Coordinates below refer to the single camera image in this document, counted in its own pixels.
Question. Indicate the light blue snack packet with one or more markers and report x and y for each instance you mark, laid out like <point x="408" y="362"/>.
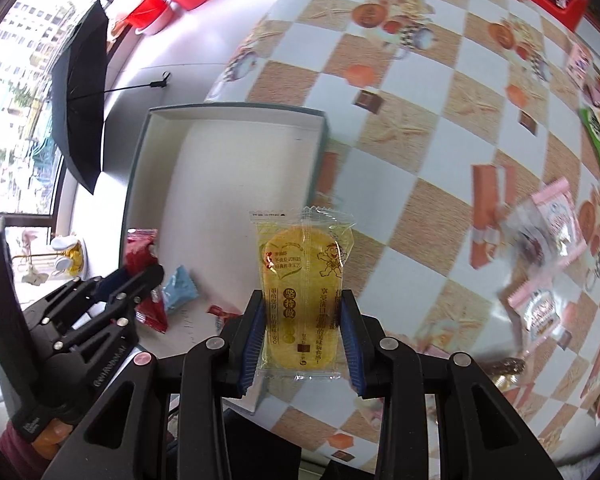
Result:
<point x="180" y="291"/>

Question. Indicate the black umbrella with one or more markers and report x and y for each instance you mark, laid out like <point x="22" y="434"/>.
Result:
<point x="80" y="100"/>

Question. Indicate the checkered printed tablecloth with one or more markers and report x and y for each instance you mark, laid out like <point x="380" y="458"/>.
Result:
<point x="430" y="110"/>

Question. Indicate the small red snack packet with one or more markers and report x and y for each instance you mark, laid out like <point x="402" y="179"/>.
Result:
<point x="223" y="314"/>

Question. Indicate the yellow clear-wrapped snack packet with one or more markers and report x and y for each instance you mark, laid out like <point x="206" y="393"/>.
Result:
<point x="300" y="285"/>

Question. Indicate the large pink snack packet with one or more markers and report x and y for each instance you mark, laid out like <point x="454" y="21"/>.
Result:
<point x="555" y="220"/>

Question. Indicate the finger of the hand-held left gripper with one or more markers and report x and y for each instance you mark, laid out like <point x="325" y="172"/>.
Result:
<point x="140" y="285"/>
<point x="112" y="284"/>

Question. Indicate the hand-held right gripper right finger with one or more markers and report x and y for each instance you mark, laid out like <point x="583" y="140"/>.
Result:
<point x="352" y="350"/>

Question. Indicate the red plastic basin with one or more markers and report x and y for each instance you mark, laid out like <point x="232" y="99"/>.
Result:
<point x="147" y="10"/>

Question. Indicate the cup drying rack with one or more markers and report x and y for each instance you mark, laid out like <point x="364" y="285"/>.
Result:
<point x="62" y="257"/>

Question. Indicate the person's left forearm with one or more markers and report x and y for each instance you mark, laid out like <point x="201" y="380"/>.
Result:
<point x="20" y="452"/>

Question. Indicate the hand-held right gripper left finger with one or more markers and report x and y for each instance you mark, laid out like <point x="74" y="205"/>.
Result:
<point x="251" y="345"/>

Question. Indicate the pale pink snack packet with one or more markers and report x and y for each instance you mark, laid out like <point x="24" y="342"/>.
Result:
<point x="580" y="65"/>

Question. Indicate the gold foil snack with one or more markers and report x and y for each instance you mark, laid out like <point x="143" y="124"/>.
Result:
<point x="505" y="372"/>

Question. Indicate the white cardboard box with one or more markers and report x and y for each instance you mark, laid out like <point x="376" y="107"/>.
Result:
<point x="215" y="185"/>

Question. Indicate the small pink snack packet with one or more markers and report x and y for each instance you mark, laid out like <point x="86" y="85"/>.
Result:
<point x="540" y="312"/>

